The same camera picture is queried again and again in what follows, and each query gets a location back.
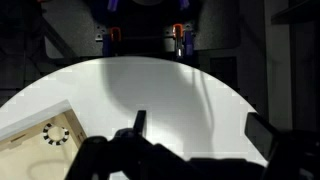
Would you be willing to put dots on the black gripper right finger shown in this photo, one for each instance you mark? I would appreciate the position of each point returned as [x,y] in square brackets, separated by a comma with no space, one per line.
[286,153]

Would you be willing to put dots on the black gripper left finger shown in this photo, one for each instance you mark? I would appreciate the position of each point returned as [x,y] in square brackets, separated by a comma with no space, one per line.
[100,160]

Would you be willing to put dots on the light wooden tray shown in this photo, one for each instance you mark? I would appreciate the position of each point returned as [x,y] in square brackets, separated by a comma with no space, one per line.
[30,160]

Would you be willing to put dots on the small purple clamp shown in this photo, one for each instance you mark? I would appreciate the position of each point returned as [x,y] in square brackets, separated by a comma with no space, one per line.
[112,4]
[184,3]

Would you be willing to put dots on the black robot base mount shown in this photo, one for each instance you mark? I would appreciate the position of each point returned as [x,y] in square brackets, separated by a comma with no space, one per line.
[150,30]

